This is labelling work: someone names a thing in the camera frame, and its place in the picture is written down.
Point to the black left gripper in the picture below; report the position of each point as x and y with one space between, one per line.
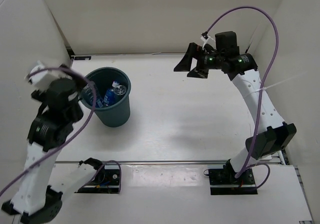
81 82

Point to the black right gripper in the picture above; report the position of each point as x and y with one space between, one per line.
185 64

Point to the clear bottle blue label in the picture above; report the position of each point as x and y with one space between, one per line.
87 94

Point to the blue label water bottle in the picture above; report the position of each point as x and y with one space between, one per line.
109 97

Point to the clear bottle without label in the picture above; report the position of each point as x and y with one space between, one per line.
120 90

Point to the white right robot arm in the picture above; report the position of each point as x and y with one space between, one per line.
271 132

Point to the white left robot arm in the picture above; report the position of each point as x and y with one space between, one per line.
37 201

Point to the dark teal plastic bin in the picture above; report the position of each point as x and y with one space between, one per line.
117 114

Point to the white zip tie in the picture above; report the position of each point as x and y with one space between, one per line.
275 84

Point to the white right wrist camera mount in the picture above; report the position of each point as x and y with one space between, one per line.
207 39

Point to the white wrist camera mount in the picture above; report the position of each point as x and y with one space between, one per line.
207 39
42 80

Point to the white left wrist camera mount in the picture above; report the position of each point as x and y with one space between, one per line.
42 80

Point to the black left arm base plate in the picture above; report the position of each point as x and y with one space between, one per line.
106 182

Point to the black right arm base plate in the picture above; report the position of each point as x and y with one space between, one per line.
220 184

